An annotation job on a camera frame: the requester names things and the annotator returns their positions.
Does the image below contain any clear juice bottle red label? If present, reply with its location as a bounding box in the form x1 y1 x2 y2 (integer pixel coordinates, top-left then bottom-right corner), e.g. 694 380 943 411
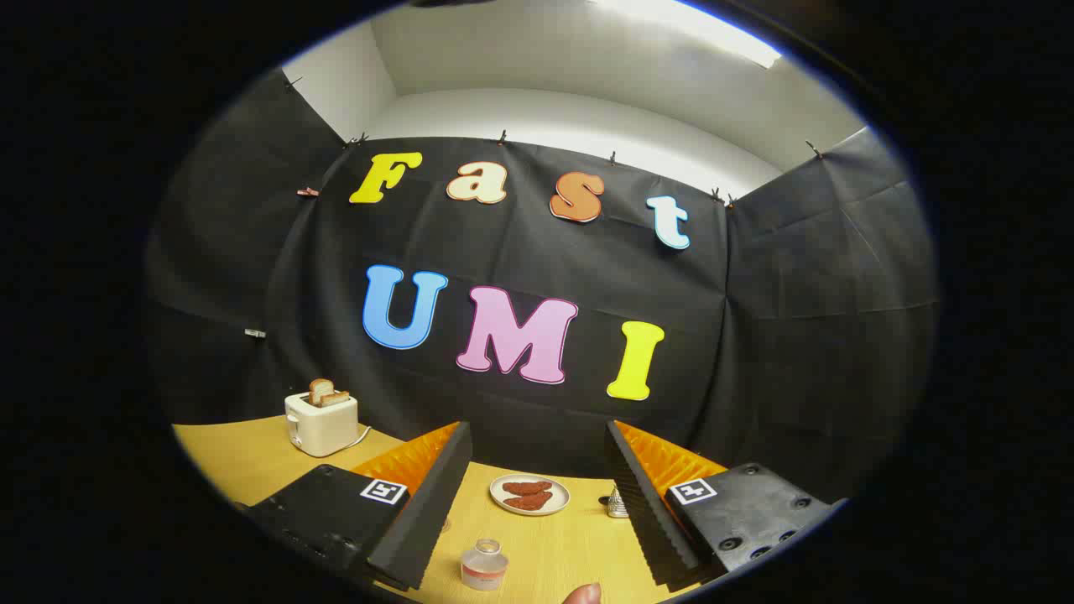
460 539 510 592

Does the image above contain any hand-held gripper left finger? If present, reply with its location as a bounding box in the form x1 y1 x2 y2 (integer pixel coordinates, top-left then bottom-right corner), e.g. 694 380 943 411
243 422 472 592

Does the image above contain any cream toaster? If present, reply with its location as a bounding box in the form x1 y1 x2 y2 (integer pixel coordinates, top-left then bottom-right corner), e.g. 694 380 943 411
284 390 360 458

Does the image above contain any white round plate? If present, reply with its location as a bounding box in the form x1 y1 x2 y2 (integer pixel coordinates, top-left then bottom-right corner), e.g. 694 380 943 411
489 474 571 517

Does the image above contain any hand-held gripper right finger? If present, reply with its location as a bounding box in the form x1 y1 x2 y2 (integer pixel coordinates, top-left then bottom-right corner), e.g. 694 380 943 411
606 420 848 588

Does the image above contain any wooden table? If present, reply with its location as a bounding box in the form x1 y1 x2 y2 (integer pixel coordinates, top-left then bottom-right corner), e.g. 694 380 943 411
172 415 714 604

